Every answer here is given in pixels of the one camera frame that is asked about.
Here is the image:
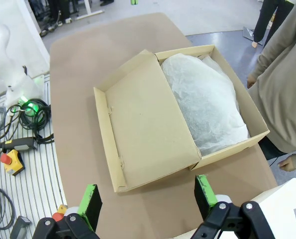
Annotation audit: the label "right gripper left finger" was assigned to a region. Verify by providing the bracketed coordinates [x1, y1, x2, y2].
[30, 183, 103, 239]

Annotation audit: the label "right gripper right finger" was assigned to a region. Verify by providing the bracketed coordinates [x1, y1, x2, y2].
[192, 174, 275, 239]

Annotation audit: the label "white tissue paper sheet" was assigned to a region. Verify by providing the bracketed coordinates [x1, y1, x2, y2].
[160, 52, 251, 157]

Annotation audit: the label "brown cardboard shoe box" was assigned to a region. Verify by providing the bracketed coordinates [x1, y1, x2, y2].
[93, 44, 271, 194]

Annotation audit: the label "person right forearm beige sleeve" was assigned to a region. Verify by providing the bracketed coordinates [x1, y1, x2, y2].
[250, 48, 272, 82]

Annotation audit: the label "grey box device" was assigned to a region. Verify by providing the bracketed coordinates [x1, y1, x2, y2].
[9, 215, 32, 239]

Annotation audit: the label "yellow emergency stop box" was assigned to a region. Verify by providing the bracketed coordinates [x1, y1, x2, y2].
[0, 149, 26, 177]

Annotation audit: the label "person left hand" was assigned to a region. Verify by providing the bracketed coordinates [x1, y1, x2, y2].
[278, 156, 296, 173]

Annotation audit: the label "person right hand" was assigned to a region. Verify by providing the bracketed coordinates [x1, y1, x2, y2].
[246, 74, 257, 89]

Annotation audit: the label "small yellow emergency stop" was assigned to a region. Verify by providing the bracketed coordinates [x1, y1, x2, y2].
[52, 204, 69, 222]

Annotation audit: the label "white desk leg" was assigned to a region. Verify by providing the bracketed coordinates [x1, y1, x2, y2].
[70, 0, 104, 20]

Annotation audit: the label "white platform block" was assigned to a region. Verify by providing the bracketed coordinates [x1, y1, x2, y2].
[182, 177, 296, 239]

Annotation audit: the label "background person dark legs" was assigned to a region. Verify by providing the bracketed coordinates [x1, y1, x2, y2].
[28, 0, 73, 32]

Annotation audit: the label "metal mannequin stand plate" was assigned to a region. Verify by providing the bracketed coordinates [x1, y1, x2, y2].
[241, 25, 263, 46]

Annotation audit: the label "mannequin with black trousers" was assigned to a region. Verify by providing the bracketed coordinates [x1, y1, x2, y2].
[251, 0, 295, 48]

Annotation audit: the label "white base block green light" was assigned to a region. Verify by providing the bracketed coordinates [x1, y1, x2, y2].
[4, 65, 43, 108]

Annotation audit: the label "person torso beige sweater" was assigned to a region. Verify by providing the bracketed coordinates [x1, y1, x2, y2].
[247, 0, 296, 154]

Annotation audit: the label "white ribbed base plate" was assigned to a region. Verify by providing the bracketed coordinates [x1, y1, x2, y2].
[0, 73, 68, 239]

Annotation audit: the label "grey looped cable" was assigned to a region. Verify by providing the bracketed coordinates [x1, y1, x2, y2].
[0, 183, 16, 229]

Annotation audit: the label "grey enabling handle device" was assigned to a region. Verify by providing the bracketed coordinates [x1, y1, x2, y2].
[0, 136, 38, 153]

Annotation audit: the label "black coiled cable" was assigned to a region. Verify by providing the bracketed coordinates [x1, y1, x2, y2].
[7, 98, 54, 145]

